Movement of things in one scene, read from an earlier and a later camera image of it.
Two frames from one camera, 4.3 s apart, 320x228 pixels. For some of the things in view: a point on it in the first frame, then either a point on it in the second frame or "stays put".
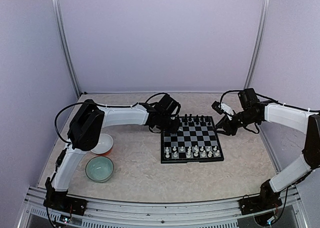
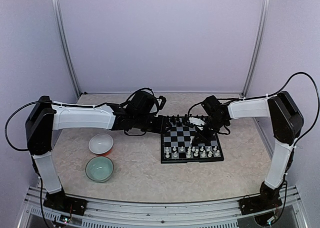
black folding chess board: (196, 141) stays put
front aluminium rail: (183, 213) stays put
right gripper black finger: (228, 126) -> (199, 138)
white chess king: (196, 149) stays put
